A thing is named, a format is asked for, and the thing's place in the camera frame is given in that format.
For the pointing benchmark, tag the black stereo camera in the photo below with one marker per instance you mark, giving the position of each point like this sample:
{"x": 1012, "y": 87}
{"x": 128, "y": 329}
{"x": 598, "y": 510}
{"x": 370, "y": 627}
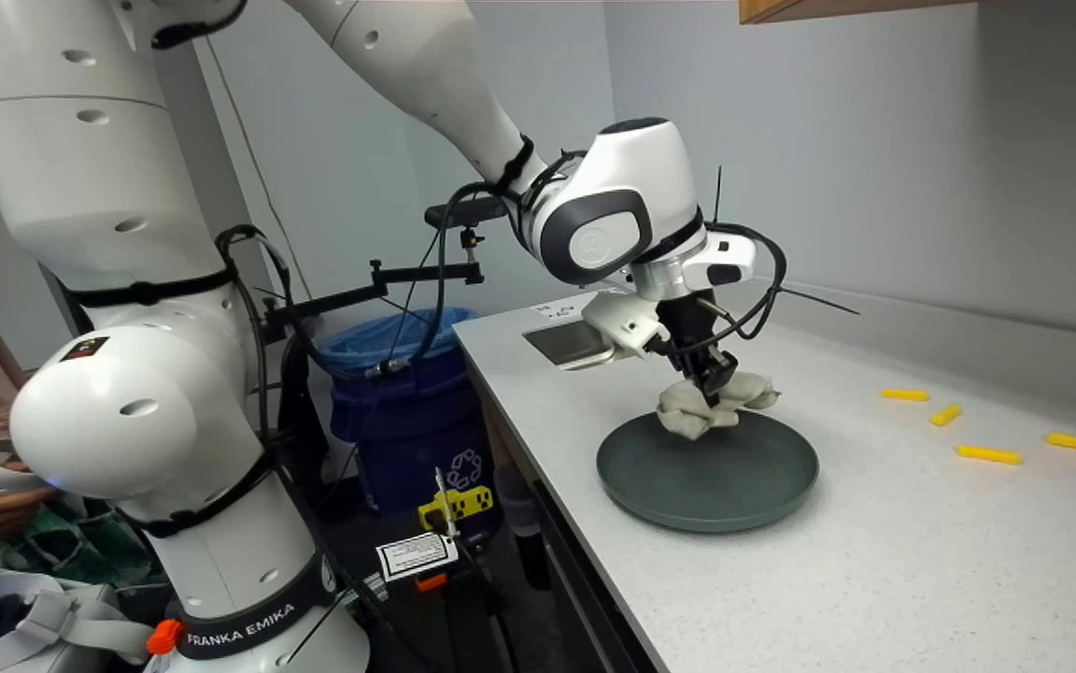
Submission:
{"x": 454, "y": 216}

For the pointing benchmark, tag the yellow black tag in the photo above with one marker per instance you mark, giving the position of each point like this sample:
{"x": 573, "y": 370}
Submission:
{"x": 456, "y": 510}

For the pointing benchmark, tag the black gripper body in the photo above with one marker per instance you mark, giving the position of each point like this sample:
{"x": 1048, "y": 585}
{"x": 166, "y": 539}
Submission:
{"x": 689, "y": 323}

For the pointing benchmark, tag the steel sink basin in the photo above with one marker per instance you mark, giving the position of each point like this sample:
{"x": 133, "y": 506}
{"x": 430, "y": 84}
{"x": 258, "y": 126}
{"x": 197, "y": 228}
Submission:
{"x": 563, "y": 344}

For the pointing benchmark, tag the orange knob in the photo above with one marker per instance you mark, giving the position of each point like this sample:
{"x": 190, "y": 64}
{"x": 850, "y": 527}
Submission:
{"x": 164, "y": 636}

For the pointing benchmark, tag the white label box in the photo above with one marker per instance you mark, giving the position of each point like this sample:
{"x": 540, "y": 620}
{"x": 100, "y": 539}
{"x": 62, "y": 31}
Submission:
{"x": 417, "y": 560}

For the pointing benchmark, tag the dark green plate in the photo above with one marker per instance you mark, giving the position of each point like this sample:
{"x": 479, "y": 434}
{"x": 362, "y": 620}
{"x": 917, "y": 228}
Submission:
{"x": 708, "y": 481}

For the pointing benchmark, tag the beige cloth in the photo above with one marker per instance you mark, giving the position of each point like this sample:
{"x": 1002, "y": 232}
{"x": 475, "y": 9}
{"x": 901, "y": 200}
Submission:
{"x": 713, "y": 418}

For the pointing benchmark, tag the green patterned fabric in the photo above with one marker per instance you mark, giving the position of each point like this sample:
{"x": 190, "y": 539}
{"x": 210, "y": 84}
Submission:
{"x": 55, "y": 546}

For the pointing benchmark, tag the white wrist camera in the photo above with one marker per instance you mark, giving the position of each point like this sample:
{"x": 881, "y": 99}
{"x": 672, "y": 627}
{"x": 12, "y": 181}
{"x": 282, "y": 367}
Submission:
{"x": 627, "y": 323}

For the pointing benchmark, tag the wooden wall cabinet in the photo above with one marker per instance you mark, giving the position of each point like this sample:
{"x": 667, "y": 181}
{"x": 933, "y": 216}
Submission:
{"x": 837, "y": 9}

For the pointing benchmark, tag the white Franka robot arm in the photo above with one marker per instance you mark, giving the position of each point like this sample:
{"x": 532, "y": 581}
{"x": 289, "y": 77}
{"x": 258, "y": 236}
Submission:
{"x": 101, "y": 374}

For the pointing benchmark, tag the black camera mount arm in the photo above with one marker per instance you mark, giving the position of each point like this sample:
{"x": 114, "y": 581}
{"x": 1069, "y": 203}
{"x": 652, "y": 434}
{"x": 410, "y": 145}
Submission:
{"x": 354, "y": 294}

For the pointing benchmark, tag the blue recycling bin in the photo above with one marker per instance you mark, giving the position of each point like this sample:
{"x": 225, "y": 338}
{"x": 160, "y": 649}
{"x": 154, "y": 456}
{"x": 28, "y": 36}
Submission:
{"x": 403, "y": 411}

